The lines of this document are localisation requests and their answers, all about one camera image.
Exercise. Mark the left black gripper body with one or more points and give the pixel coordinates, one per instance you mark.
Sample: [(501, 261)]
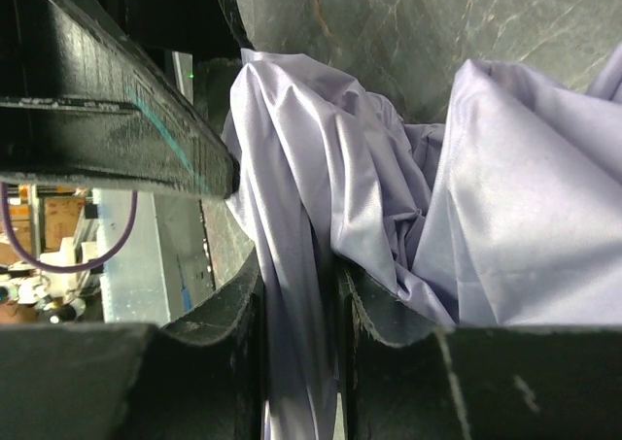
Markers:
[(206, 29)]

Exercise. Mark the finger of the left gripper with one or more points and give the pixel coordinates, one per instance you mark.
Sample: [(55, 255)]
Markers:
[(82, 104)]

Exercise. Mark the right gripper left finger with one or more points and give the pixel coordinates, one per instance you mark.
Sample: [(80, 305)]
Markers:
[(199, 377)]

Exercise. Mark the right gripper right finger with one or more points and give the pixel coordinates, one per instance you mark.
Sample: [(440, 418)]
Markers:
[(404, 377)]

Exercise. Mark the lavender folding umbrella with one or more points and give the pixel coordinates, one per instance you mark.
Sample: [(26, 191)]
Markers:
[(508, 212)]

